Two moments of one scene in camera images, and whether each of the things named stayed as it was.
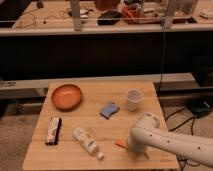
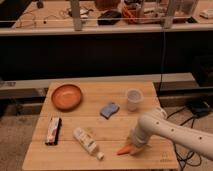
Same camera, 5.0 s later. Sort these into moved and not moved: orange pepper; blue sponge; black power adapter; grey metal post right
Moved: orange pepper
Not moved: black power adapter; grey metal post right; blue sponge
